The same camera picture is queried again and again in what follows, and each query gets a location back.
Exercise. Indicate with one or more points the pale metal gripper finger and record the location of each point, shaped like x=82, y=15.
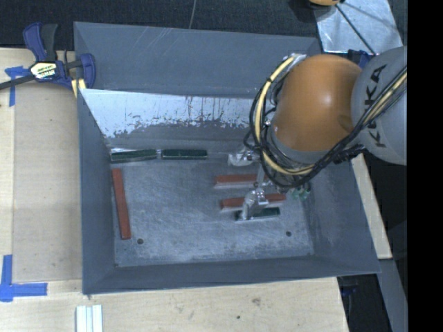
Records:
x=263, y=199
x=248, y=207

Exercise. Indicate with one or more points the dark green flat block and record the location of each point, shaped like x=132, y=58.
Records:
x=184, y=154
x=133, y=155
x=268, y=213

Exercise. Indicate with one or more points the red-brown flat block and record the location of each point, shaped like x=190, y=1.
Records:
x=232, y=202
x=122, y=204
x=233, y=179

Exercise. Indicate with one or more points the grey metal bin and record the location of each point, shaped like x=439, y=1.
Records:
x=194, y=216

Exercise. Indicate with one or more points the black cylinder on white bracket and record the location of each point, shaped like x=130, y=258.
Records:
x=240, y=159

